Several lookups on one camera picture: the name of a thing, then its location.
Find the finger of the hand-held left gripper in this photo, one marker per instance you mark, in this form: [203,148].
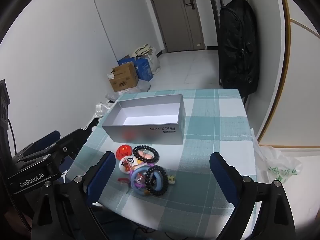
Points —
[53,135]
[73,140]

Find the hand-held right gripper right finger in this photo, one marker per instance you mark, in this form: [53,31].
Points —
[222,177]

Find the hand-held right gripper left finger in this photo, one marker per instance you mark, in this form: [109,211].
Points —
[101,177]

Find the white round badge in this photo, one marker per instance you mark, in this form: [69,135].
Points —
[127,165]

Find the red round badge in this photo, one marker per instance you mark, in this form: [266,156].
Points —
[123,152]

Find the pink pig charm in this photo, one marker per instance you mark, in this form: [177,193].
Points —
[147,157]

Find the grey cardboard box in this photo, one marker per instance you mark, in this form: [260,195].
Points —
[150,132]

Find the crumpled clear plastic wrap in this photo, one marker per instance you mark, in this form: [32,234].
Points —
[101,108]

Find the teal checked tablecloth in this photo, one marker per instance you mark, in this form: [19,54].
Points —
[212,130]

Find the small yellow flower charm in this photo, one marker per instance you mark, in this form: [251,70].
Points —
[171,179]

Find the black speaker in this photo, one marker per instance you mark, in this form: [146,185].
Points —
[3,110]

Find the white green-printed plastic bag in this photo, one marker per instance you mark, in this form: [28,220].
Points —
[280,167]

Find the brown cardboard box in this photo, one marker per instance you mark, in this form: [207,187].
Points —
[123,77]

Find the clear plastic bag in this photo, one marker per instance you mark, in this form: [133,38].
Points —
[143,86]

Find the blue carton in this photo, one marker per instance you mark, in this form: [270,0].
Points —
[144,70]
[126,61]

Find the white canvas bag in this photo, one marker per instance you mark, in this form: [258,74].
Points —
[146,52]

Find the white wood-framed sliding door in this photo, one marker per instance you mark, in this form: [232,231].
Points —
[300,80]

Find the black backpack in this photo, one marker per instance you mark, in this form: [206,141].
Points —
[237,47]

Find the grey door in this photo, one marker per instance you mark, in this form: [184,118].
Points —
[175,17]

